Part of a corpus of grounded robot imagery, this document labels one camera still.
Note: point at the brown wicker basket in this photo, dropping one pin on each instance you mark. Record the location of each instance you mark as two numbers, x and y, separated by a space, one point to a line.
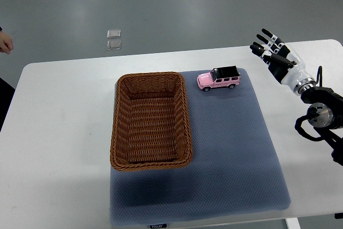
151 124

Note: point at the blue grey foam mat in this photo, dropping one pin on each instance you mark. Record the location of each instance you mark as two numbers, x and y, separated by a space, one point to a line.
234 170

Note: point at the pink toy car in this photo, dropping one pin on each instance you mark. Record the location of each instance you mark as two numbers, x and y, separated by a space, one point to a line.
219 77

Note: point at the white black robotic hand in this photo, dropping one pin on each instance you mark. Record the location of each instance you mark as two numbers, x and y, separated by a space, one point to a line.
283 62

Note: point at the person's hand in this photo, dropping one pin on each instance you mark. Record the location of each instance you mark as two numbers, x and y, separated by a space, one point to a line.
6 43

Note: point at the upper metal floor plate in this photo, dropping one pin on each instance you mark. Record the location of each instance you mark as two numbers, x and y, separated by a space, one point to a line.
113 33

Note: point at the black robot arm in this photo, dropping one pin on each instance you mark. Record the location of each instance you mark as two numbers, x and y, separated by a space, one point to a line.
324 114

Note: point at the white table leg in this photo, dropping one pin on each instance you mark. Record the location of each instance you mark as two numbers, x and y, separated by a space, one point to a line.
292 223

